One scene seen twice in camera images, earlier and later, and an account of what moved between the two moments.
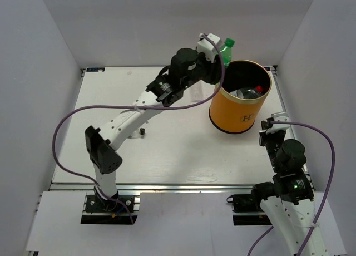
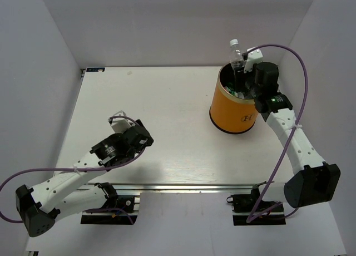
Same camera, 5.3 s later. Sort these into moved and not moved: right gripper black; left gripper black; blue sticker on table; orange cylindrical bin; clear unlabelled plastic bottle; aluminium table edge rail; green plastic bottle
Moved: clear unlabelled plastic bottle; green plastic bottle; left gripper black; right gripper black
Not moved: aluminium table edge rail; orange cylindrical bin; blue sticker on table
